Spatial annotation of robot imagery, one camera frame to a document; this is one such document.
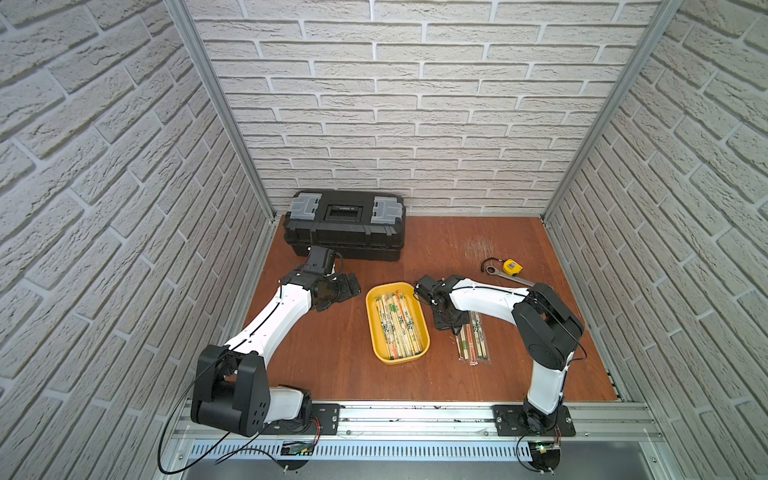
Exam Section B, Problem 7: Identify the chopsticks pair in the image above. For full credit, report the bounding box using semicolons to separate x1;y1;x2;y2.
470;312;489;363
456;331;469;361
465;324;478;365

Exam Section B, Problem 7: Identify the yellow plastic storage box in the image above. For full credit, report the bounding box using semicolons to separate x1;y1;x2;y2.
365;282;431;365

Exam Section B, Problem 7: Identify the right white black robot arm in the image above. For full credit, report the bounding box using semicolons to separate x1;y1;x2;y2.
415;275;584;434

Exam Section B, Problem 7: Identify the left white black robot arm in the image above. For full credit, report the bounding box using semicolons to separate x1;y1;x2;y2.
190;273;361;437

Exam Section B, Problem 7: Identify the wrapped chopsticks pile in box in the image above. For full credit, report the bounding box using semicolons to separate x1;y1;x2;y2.
374;291;425;361

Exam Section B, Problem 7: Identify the silver metal wrench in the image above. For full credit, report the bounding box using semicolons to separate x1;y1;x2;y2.
484;265;535;287

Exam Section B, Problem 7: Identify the black plastic toolbox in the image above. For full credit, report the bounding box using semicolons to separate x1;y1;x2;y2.
283;190;406;262

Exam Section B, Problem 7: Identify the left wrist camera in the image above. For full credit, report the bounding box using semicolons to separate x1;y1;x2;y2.
303;245;336;276

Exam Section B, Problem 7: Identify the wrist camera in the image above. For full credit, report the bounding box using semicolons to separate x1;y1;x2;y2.
303;245;336;276
414;275;448;306

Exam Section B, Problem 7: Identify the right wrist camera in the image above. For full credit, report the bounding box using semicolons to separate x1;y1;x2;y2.
414;275;448;306

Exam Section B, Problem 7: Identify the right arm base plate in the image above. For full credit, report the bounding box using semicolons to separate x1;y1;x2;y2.
491;403;576;437

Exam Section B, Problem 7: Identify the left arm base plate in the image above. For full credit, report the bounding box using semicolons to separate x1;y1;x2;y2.
263;403;341;436

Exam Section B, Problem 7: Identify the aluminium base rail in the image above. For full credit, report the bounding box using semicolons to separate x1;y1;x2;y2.
171;401;664;466

